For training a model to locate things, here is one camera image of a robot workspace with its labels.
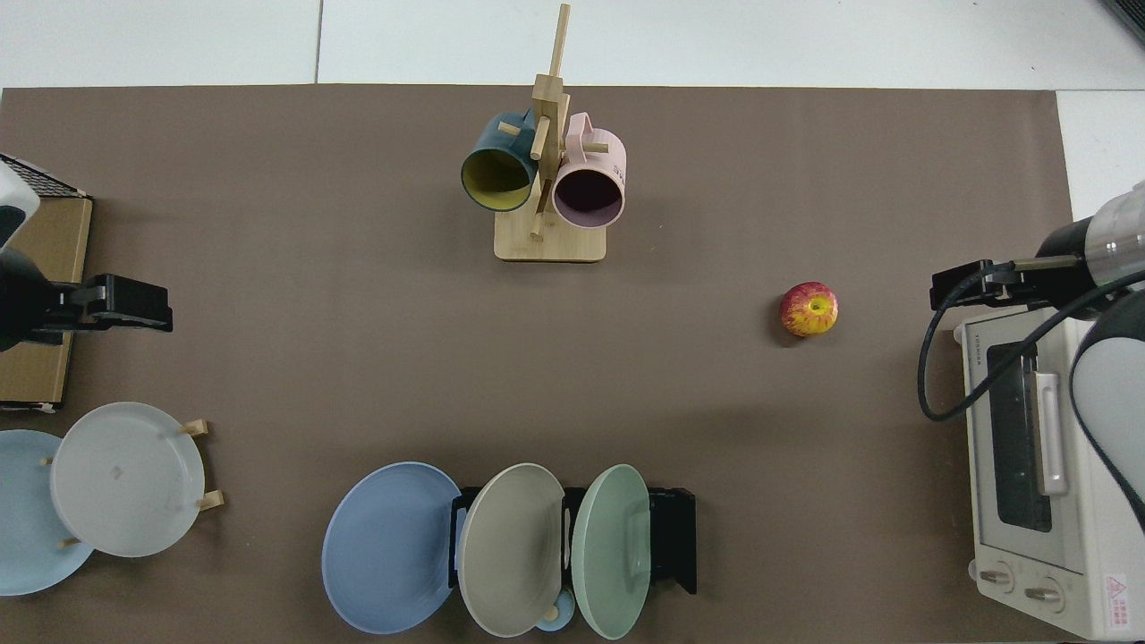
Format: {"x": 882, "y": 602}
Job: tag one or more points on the red yellow apple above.
{"x": 809, "y": 309}

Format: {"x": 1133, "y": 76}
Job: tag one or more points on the grey white plate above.
{"x": 125, "y": 478}

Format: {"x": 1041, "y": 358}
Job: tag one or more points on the wooden peg plate stand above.
{"x": 211, "y": 500}

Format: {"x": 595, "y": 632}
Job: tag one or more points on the light blue plate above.
{"x": 27, "y": 528}

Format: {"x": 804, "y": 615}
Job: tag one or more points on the black dish rack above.
{"x": 673, "y": 537}

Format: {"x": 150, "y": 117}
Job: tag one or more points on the beige plate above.
{"x": 510, "y": 555}

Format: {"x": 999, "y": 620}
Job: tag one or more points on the pale green plate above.
{"x": 608, "y": 555}

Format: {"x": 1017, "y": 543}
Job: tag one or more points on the brown tablecloth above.
{"x": 358, "y": 340}

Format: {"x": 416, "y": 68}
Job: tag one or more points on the pale toaster oven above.
{"x": 1020, "y": 537}

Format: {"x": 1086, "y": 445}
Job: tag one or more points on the dark device corner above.
{"x": 1129, "y": 16}

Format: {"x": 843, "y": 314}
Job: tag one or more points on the dark teal cup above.
{"x": 496, "y": 179}

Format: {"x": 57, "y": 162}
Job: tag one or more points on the wooden cup stand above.
{"x": 550, "y": 243}

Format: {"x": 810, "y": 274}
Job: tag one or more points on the pink cup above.
{"x": 588, "y": 199}

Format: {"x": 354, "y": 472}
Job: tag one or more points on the small blue round thing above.
{"x": 559, "y": 620}

